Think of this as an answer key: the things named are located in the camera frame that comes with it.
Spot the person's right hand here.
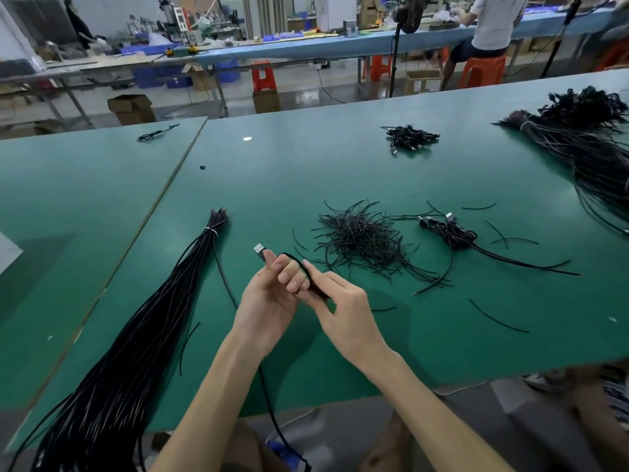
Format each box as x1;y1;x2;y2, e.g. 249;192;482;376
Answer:
297;260;392;380

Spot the person's left hand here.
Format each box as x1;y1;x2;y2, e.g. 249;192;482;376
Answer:
231;248;314;360

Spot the pile of black wire ties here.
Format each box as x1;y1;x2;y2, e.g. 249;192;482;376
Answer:
292;199;446;285

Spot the long black cable bundle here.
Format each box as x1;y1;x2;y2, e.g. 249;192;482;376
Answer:
5;208;229;472

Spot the small pile of knotted cables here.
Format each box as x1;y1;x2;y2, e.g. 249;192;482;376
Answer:
382;123;442;156

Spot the small cable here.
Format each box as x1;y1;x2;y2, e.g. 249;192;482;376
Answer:
136;123;181;144

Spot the large heap of black cables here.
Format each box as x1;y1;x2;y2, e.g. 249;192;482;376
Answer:
494;85;629;238

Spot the person's left forearm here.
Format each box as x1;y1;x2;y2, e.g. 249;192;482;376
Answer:
149;334;267;472

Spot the person's right forearm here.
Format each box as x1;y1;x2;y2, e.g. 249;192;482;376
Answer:
362;351;514;472

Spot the person's right leg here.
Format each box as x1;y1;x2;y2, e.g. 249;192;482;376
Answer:
555;366;629;472

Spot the blue plastic item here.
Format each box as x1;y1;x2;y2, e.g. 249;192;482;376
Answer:
265;437;302;471

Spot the small cardboard box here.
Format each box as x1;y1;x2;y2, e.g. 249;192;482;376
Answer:
252;89;281;115

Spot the red plastic stool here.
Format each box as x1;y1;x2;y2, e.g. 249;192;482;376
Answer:
250;62;278;94

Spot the open cardboard box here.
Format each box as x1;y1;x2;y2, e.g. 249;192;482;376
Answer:
107;93;157;127

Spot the orange plastic stool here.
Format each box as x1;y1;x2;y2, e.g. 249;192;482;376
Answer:
594;38;629;73
368;54;392;83
460;56;509;90

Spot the large white box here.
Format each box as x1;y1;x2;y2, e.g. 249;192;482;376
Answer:
0;231;24;277

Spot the long blue workbench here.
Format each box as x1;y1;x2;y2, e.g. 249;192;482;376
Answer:
157;9;629;65

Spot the black fan on stand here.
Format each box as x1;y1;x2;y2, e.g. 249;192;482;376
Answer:
387;0;429;99

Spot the black tripod stand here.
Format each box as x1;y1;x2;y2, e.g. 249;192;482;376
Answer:
541;0;587;79

